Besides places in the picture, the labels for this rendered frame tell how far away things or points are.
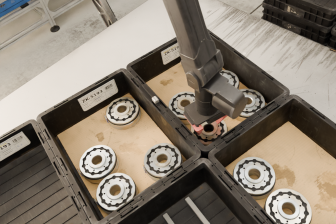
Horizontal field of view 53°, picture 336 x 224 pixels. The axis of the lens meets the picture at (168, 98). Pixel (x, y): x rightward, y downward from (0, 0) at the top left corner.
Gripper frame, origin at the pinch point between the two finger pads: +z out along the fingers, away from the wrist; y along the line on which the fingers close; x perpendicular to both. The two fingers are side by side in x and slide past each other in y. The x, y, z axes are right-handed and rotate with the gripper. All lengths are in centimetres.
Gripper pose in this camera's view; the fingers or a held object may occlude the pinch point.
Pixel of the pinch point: (207, 126)
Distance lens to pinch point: 93.7
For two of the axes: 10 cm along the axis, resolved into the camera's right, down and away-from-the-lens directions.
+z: 1.1, 6.1, 7.9
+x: -5.0, -6.5, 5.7
